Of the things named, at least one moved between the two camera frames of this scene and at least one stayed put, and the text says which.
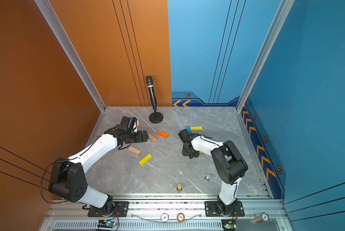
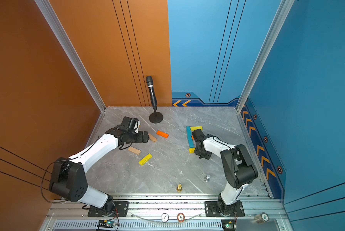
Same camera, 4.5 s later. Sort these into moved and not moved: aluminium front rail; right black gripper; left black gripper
Moved: right black gripper
Not moved: left black gripper; aluminium front rail
